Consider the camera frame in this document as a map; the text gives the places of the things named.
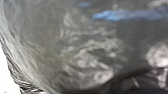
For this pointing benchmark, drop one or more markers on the black plastic trash bag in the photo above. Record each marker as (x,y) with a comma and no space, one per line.
(83,46)

